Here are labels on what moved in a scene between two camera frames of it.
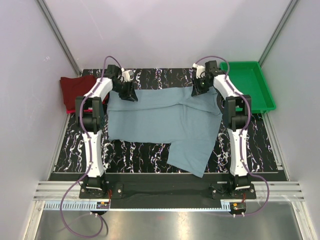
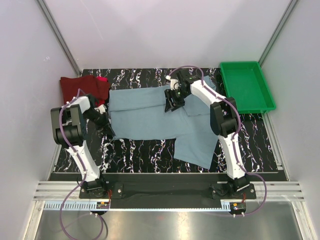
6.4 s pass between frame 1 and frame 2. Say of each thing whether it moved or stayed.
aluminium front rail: stayed
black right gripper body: moved
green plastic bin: stayed
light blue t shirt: moved
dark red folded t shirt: stayed
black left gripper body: moved
